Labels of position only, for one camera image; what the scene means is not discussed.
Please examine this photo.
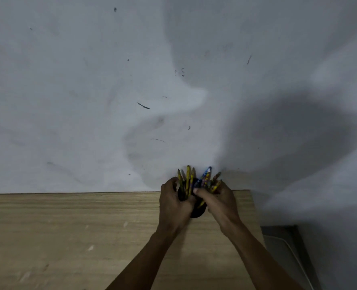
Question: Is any person's right forearm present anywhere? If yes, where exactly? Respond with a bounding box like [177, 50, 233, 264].
[220, 219, 306, 290]

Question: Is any bunch of colourful pencils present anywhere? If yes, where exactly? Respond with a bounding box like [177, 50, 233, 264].
[177, 165, 223, 209]

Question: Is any person's left hand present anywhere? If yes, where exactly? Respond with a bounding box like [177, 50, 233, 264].
[159, 177, 197, 236]

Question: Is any person's left forearm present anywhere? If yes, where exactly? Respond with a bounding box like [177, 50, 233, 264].
[105, 227, 182, 290]

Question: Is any black pencil holder cup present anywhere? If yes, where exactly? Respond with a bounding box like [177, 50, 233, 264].
[177, 178, 208, 219]

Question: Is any white cable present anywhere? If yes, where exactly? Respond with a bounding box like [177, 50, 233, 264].
[263, 235, 315, 290]

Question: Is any person's right hand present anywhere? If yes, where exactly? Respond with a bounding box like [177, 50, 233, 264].
[193, 179, 243, 236]

